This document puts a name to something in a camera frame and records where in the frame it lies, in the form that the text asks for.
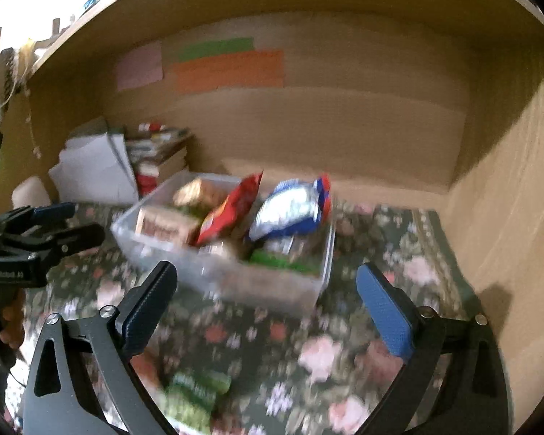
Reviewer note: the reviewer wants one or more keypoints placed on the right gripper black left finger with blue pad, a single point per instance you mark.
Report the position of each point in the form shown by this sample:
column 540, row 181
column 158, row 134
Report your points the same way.
column 60, row 397

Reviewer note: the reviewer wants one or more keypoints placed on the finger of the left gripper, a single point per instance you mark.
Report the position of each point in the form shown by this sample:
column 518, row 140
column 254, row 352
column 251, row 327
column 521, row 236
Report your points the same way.
column 66, row 242
column 27, row 217

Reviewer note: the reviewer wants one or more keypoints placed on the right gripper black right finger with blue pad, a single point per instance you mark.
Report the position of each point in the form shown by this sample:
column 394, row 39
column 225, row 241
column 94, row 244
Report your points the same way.
column 473, row 397

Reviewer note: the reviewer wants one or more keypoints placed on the brown cake block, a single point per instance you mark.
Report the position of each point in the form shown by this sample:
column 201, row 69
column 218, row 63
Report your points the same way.
column 167, row 224

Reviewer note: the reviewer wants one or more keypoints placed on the sausage bread pack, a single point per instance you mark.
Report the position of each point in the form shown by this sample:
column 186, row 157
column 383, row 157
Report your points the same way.
column 200, row 193

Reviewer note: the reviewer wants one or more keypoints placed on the red cartoon snack bag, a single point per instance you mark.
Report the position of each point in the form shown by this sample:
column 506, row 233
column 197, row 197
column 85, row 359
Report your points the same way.
column 220, row 221

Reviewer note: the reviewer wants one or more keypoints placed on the green edged clear cracker bag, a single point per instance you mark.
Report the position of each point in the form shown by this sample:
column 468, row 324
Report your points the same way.
column 302, row 254

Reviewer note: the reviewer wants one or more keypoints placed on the blue white snack bag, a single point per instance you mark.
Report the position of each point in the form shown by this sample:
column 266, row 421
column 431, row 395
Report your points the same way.
column 295, row 207

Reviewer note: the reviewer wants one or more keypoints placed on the person's hand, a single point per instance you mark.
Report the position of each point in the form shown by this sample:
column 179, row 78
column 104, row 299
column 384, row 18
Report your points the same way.
column 13, row 314

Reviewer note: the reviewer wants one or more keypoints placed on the white mug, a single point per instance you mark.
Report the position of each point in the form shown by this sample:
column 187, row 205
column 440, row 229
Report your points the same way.
column 30, row 192

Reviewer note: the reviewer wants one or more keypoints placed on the white paper sheets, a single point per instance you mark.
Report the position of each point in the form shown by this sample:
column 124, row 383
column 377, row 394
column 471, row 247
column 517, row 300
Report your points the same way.
column 95, row 169

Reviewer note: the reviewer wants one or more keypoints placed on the stack of books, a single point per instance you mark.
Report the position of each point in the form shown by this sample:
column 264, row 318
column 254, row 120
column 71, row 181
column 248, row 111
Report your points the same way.
column 156, row 152

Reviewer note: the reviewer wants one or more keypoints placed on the green peas snack pack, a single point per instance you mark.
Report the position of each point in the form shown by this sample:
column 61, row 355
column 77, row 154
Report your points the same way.
column 192, row 397

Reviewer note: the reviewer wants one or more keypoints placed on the floral tablecloth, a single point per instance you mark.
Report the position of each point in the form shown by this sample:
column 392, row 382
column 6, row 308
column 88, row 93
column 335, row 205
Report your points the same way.
column 321, row 374

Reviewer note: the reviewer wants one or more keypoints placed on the brown patterned headband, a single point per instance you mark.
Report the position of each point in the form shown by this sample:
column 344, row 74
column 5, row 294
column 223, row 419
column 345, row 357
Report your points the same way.
column 10, row 73

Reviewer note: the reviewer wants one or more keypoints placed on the clear plastic storage bin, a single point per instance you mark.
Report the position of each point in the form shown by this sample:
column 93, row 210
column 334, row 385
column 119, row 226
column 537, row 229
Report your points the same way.
column 290, row 291

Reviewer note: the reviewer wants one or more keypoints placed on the pink sticky note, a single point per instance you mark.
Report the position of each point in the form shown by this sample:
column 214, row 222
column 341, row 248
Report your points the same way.
column 139, row 67

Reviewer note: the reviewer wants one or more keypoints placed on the green sticky note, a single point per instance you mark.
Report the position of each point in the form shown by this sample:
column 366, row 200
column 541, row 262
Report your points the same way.
column 212, row 48

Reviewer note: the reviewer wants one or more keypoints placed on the orange sticky note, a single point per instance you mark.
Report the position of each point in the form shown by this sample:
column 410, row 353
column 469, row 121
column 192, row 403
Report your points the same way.
column 255, row 68

